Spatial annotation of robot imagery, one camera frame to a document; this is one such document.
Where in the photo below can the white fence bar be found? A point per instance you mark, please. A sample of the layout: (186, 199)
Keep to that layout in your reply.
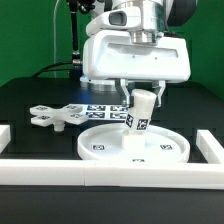
(5, 136)
(97, 173)
(210, 148)

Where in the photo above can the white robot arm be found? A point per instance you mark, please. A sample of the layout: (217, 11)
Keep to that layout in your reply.
(156, 17)

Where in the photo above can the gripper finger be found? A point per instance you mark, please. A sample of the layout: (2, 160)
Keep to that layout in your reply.
(122, 88)
(158, 89)

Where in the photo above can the white cross-shaped table base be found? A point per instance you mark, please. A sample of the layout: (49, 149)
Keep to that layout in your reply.
(45, 116)

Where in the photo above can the white round table top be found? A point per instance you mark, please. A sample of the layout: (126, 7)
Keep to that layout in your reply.
(116, 142)

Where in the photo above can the white front fence bar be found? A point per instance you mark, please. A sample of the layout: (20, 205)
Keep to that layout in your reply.
(97, 173)

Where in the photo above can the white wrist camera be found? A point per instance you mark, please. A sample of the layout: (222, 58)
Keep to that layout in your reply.
(121, 19)

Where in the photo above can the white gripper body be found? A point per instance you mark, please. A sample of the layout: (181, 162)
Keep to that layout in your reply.
(112, 55)

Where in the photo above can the white marker sheet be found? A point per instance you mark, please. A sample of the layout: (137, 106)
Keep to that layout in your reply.
(104, 112)

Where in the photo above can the white right fence bar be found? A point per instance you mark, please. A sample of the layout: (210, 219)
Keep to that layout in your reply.
(210, 148)

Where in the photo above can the white left fence bar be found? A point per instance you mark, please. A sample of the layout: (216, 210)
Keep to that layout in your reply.
(5, 136)

